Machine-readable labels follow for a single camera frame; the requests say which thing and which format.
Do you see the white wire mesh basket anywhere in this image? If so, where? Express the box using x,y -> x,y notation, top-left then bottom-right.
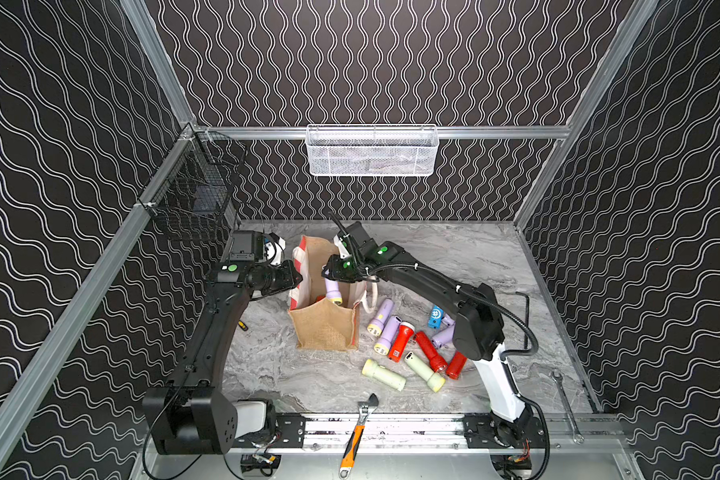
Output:
305,124 -> 440,177

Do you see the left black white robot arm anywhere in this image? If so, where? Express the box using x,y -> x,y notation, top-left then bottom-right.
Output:
142,230 -> 303,455

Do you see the red flashlight white ring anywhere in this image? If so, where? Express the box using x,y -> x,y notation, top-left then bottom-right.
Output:
388,321 -> 416,363

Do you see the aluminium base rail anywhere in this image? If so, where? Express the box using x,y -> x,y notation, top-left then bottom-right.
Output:
149,410 -> 628,457

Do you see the red jute Christmas tote bag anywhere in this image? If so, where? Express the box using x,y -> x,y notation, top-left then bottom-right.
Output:
289,236 -> 378,352

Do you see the blue white flashlight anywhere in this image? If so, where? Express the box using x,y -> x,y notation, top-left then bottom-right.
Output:
427,305 -> 445,329

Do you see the purple flashlight beside red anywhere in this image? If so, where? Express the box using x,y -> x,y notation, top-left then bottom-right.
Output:
374,315 -> 401,356

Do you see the green flashlight right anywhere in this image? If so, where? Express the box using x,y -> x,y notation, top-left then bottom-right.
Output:
404,352 -> 446,393

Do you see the silver combination wrench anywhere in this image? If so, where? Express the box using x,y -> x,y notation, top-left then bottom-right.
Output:
551,369 -> 585,445

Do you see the green flashlight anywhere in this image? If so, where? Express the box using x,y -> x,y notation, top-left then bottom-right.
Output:
404,352 -> 446,393
362,359 -> 407,391

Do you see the red flashlight lower middle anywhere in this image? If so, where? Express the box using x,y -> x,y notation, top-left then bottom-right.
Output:
414,331 -> 448,373

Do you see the purple flashlight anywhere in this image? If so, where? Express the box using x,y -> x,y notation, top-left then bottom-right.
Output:
367,298 -> 395,337
374,315 -> 401,356
441,315 -> 455,328
431,325 -> 455,349
325,279 -> 343,306

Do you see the black wire mesh basket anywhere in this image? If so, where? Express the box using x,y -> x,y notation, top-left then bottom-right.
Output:
139,124 -> 250,243

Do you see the red flashlight lower right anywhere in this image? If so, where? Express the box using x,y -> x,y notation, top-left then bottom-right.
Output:
446,351 -> 467,380

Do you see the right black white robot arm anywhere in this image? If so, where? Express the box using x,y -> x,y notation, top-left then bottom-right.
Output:
322,212 -> 551,449

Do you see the orange handled adjustable wrench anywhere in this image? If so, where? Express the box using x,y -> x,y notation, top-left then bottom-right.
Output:
339,393 -> 380,479

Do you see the black hex key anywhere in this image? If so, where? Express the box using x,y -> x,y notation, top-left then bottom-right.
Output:
511,291 -> 532,350

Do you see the green flashlight left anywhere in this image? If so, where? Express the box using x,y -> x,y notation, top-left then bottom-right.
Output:
362,359 -> 407,391

